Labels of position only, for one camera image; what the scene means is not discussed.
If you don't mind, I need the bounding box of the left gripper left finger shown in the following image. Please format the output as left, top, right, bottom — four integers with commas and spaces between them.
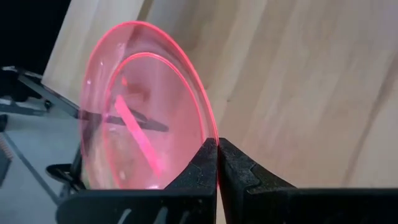
55, 138, 218, 224

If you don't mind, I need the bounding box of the black aluminium table frame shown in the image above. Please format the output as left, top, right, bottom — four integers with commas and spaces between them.
0, 65, 80, 119

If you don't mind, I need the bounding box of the pink translucent plastic plate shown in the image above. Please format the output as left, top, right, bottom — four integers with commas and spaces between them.
79, 21, 220, 190

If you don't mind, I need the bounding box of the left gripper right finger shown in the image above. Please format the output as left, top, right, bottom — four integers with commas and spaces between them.
218, 138, 398, 224

